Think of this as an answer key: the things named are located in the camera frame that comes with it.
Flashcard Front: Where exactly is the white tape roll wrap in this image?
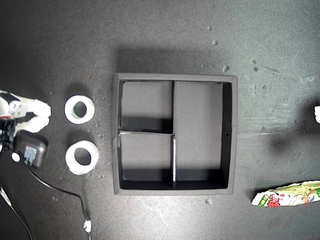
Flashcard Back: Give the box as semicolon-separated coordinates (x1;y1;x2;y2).
64;140;100;176

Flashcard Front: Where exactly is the printed green snack bar wrapper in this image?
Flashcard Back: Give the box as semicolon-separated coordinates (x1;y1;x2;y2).
250;180;320;208

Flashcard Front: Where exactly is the white tape roll green-edged core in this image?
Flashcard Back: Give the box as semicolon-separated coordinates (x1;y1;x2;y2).
64;94;96;124

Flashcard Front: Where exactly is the black foam tray with wells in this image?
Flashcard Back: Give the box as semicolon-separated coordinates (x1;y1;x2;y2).
112;72;238;196

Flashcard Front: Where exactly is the small black camera box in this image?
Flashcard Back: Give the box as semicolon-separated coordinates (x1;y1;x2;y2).
11;129;49;170

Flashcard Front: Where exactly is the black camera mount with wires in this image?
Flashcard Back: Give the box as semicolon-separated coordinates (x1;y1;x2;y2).
0;117;17;151

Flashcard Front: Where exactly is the thin black and white cable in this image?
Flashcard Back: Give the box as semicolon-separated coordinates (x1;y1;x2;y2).
0;186;33;240

